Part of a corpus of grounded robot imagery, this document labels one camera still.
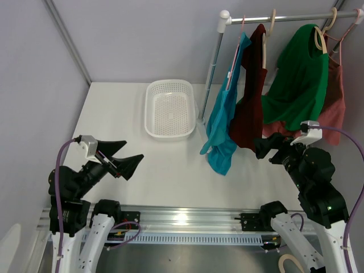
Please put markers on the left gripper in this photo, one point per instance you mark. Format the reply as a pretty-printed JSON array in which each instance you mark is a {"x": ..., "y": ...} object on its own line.
[{"x": 125, "y": 166}]

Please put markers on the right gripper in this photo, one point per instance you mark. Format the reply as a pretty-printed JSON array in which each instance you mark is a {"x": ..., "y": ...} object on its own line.
[{"x": 264, "y": 144}]

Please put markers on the green t shirt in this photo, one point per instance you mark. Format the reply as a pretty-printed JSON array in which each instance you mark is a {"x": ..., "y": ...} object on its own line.
[{"x": 298, "y": 91}]

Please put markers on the pink t shirt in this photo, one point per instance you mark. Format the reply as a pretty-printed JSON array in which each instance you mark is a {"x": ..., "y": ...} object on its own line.
[{"x": 333, "y": 110}]

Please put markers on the beige hanger with green shirt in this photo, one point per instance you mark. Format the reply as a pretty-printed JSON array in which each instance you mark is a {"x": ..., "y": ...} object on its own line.
[{"x": 319, "y": 34}]

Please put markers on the pink wire hanger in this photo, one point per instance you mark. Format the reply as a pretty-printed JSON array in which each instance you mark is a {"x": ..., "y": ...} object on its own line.
[
  {"x": 230, "y": 74},
  {"x": 337, "y": 49}
]

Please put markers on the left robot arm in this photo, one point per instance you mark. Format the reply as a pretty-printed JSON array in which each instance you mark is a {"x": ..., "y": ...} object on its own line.
[{"x": 79, "y": 232}]

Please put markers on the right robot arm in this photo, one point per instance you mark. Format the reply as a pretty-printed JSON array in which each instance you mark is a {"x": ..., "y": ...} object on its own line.
[{"x": 311, "y": 169}]

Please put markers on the maroon t shirt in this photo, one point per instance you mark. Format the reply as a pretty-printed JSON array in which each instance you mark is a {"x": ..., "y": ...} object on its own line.
[{"x": 247, "y": 123}]

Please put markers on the teal t shirt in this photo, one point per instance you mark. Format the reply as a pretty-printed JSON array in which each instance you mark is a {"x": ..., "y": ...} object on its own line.
[{"x": 219, "y": 147}]

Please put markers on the beige hanger on floor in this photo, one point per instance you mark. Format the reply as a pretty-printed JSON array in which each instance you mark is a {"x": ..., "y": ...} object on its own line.
[{"x": 288, "y": 263}]

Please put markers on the white plastic basket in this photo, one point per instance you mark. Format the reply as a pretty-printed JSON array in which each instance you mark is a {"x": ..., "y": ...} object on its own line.
[{"x": 169, "y": 110}]

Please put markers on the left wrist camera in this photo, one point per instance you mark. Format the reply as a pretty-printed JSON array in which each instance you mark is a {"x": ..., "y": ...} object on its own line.
[{"x": 87, "y": 145}]

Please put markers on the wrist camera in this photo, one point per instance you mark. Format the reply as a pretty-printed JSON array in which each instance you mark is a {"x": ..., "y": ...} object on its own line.
[
  {"x": 87, "y": 145},
  {"x": 310, "y": 133}
]

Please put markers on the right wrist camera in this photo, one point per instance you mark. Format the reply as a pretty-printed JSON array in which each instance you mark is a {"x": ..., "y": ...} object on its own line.
[{"x": 310, "y": 133}]

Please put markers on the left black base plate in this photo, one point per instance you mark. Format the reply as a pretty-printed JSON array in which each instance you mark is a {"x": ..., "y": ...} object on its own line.
[{"x": 130, "y": 216}]

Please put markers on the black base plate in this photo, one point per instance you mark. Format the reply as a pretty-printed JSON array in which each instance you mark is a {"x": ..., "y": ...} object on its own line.
[
  {"x": 130, "y": 216},
  {"x": 252, "y": 222}
]

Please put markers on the aluminium mounting rail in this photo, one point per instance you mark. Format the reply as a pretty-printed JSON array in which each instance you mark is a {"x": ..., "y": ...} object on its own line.
[{"x": 187, "y": 220}]

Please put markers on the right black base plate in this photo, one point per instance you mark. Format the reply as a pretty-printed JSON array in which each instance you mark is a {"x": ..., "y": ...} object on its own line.
[{"x": 252, "y": 222}]

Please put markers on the white slotted cable duct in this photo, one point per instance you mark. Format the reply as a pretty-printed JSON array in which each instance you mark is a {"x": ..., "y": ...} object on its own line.
[{"x": 198, "y": 239}]

